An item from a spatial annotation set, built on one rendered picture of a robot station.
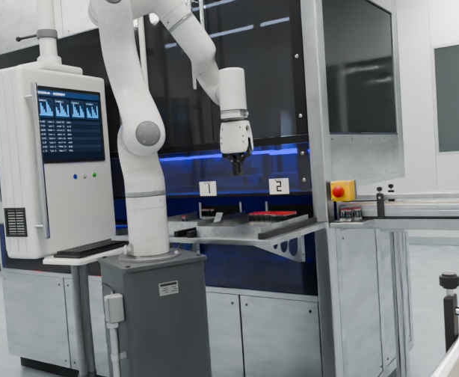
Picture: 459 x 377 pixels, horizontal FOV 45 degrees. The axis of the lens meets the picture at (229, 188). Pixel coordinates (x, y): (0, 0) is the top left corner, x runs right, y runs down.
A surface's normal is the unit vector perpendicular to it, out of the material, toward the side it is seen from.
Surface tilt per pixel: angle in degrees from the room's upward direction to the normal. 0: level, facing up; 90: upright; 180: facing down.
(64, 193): 90
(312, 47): 90
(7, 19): 90
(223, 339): 90
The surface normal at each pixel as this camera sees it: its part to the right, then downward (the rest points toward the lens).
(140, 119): 0.11, -0.37
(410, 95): -0.55, 0.08
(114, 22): 0.38, 0.65
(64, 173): 0.88, -0.04
